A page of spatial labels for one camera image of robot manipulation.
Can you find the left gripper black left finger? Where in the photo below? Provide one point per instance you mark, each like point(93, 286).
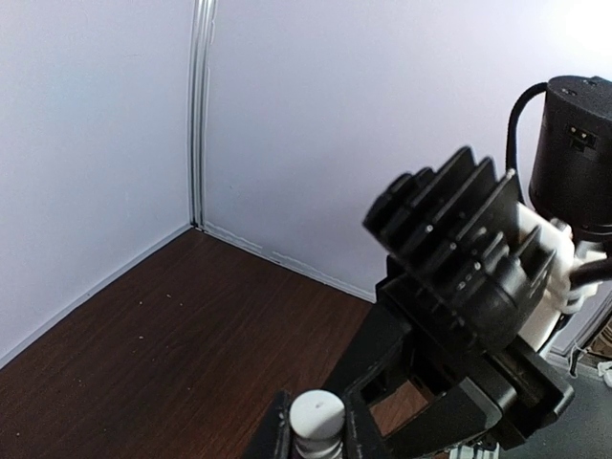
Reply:
point(273, 437)

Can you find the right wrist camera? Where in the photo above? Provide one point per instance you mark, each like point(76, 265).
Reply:
point(480, 268)

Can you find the right aluminium corner post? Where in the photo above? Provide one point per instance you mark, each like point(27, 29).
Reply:
point(202, 36)

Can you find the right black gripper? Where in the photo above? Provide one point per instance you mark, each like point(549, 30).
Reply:
point(474, 398)

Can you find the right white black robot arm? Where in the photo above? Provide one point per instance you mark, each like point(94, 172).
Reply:
point(559, 148)

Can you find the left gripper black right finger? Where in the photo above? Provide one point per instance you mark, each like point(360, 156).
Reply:
point(362, 437)

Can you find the white nail polish cap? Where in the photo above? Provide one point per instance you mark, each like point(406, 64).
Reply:
point(317, 420)

